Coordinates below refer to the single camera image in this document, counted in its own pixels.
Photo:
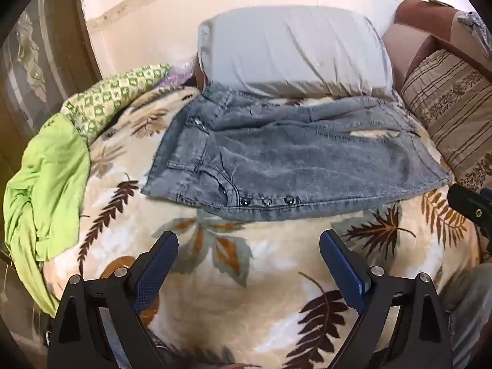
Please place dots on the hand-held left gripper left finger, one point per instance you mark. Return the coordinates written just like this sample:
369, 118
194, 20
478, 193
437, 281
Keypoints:
153, 273

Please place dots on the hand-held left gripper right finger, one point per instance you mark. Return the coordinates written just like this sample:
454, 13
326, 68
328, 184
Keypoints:
346, 269

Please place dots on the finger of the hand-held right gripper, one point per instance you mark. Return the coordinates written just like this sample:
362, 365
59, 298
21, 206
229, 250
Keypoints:
471, 207

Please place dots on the grey-blue denim pants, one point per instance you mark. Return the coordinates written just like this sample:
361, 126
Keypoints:
288, 161

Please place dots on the leaf-print plush blanket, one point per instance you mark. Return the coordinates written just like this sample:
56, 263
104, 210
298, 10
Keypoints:
269, 276

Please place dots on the person's grey clothing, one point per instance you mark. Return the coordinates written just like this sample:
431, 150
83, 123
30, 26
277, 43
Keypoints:
469, 303

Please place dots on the brown striped cushion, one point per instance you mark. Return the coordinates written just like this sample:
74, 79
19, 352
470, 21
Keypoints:
449, 103

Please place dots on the plain lime green cloth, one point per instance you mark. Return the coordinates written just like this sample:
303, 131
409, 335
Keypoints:
46, 184

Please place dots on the brown headboard cushion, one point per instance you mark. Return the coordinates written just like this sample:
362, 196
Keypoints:
407, 42

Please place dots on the green diamond-patterned cloth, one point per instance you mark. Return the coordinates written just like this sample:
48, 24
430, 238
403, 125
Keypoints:
111, 92

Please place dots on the grey crumpled cloth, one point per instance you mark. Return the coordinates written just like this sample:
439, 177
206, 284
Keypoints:
472, 21

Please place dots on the purple plastic bag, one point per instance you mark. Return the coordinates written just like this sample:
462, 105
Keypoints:
180, 73

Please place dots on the grey pillow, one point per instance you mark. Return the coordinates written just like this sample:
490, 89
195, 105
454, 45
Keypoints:
292, 50

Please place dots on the wooden door with glass panel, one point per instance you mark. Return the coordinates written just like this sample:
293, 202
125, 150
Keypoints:
34, 65

